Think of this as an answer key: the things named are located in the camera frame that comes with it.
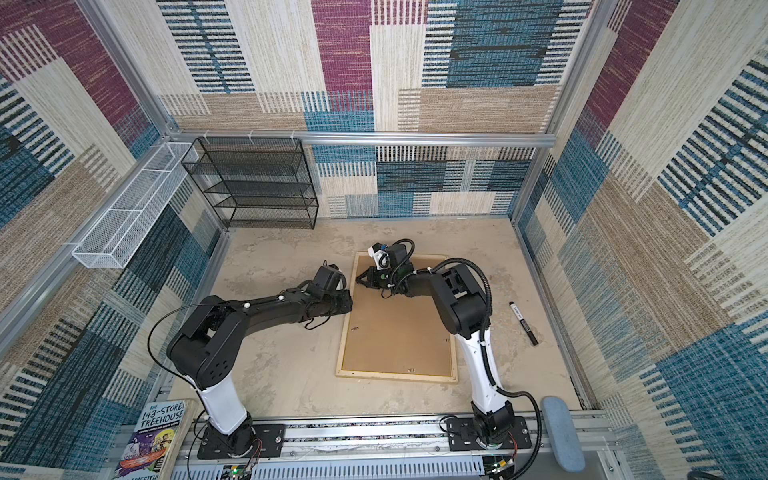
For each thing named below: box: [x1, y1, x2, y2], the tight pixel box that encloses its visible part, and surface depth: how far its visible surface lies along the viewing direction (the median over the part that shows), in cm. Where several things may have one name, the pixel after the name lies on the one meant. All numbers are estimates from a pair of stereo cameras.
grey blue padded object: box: [541, 396, 586, 473], surface depth 73 cm
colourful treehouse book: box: [113, 399, 193, 480], surface depth 73 cm
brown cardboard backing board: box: [342, 256, 456, 375], surface depth 91 cm
